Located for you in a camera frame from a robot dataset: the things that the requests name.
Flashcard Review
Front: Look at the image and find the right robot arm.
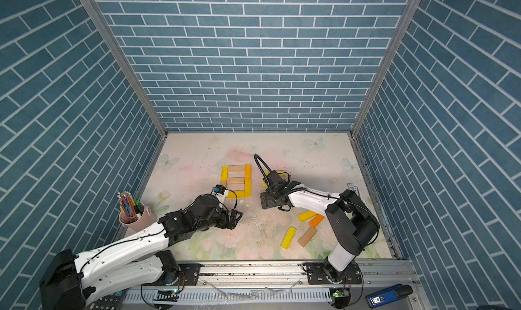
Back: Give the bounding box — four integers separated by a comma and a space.
260, 182, 380, 283

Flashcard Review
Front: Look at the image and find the orange block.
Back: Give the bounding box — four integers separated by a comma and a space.
244, 164, 252, 179
309, 214, 324, 228

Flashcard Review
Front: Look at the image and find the toothpaste tube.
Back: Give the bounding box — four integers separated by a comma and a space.
347, 183, 361, 197

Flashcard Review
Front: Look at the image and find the blue handheld device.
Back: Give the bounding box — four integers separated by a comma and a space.
365, 284, 413, 309

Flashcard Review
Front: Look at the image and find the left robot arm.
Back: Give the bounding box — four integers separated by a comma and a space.
39, 193, 242, 309

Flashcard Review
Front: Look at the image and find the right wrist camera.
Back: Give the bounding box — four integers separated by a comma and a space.
265, 171, 287, 188

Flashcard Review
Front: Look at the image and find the white cable duct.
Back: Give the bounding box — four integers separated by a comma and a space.
123, 288, 332, 305

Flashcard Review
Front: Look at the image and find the black calculator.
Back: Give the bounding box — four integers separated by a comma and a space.
85, 291, 124, 310

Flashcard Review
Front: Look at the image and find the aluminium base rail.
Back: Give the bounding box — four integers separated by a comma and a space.
121, 260, 420, 288

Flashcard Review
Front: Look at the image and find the yellow block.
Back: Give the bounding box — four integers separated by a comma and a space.
226, 191, 250, 199
280, 226, 297, 250
221, 166, 229, 185
244, 178, 252, 197

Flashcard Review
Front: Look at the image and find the pen holder cup with pens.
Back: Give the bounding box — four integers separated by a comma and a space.
117, 191, 157, 232

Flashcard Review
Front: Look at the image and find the tan wooden block diagonal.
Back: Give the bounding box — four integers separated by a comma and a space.
227, 177, 246, 185

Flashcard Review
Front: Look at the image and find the yellow block diagonal right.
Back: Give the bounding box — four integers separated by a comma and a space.
298, 210, 317, 222

